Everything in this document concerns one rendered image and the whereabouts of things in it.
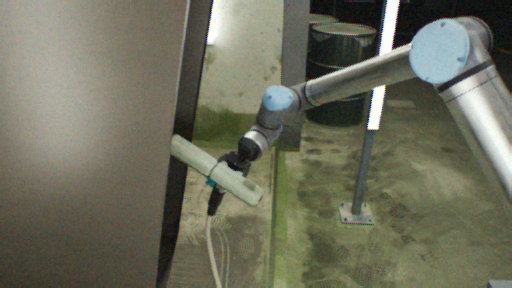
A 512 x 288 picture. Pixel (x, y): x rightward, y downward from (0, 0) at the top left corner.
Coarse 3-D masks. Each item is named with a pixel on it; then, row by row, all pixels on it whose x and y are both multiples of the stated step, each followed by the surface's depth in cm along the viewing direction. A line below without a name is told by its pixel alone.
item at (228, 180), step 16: (176, 144) 101; (192, 144) 102; (192, 160) 100; (208, 160) 100; (224, 176) 98; (240, 176) 99; (224, 192) 102; (240, 192) 97; (256, 192) 97; (208, 208) 111
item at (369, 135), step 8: (384, 0) 166; (376, 56) 179; (368, 112) 192; (368, 136) 196; (368, 144) 198; (368, 152) 200; (360, 160) 206; (368, 160) 203; (360, 168) 206; (368, 168) 205; (360, 176) 208; (360, 184) 210; (360, 192) 213; (360, 200) 216; (352, 208) 222; (360, 208) 218
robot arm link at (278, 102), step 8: (272, 88) 115; (280, 88) 115; (288, 88) 119; (264, 96) 114; (272, 96) 112; (280, 96) 112; (288, 96) 113; (296, 96) 117; (264, 104) 114; (272, 104) 112; (280, 104) 111; (288, 104) 113; (296, 104) 117; (264, 112) 115; (272, 112) 114; (280, 112) 114; (288, 112) 116; (264, 120) 117; (272, 120) 116; (280, 120) 117; (272, 128) 118
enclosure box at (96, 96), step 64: (0, 0) 42; (64, 0) 42; (128, 0) 43; (192, 0) 98; (0, 64) 46; (64, 64) 46; (128, 64) 46; (192, 64) 107; (0, 128) 50; (64, 128) 50; (128, 128) 51; (192, 128) 117; (0, 192) 56; (64, 192) 56; (128, 192) 56; (0, 256) 62; (64, 256) 62; (128, 256) 62
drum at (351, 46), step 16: (320, 32) 305; (336, 32) 296; (320, 48) 311; (336, 48) 302; (352, 48) 300; (368, 48) 306; (320, 64) 316; (336, 64) 308; (352, 64) 306; (352, 96) 321; (320, 112) 334; (336, 112) 327; (352, 112) 329; (336, 128) 334
